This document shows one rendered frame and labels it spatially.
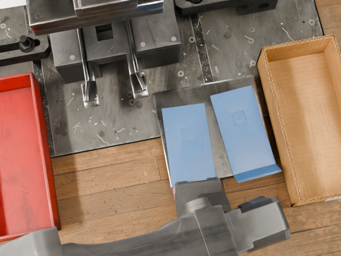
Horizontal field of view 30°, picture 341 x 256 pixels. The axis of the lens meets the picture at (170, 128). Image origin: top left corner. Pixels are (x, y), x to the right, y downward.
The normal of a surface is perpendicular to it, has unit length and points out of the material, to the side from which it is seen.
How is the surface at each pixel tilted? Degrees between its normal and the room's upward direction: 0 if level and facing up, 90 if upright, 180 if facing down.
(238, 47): 0
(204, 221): 42
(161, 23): 0
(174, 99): 0
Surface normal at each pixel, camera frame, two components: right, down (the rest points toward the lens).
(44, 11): -0.01, -0.25
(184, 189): 0.07, 0.25
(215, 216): 0.62, -0.40
